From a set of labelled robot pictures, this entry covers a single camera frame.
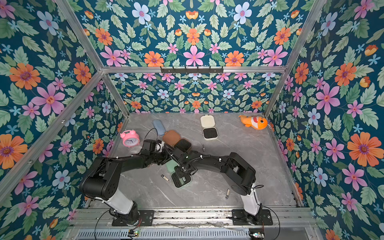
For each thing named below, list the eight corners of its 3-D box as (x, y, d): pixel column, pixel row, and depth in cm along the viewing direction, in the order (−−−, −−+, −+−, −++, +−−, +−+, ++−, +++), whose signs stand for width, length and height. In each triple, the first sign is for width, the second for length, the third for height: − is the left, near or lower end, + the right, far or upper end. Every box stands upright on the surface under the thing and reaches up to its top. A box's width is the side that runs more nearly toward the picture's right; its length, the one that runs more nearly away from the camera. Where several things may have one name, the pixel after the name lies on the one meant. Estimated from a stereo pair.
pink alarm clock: (127, 147, 102) (119, 137, 93) (128, 141, 105) (120, 131, 96) (140, 145, 103) (134, 135, 94) (141, 139, 107) (134, 129, 97)
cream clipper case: (199, 140, 106) (199, 138, 104) (200, 116, 120) (200, 114, 118) (218, 140, 106) (218, 138, 104) (216, 116, 120) (216, 114, 118)
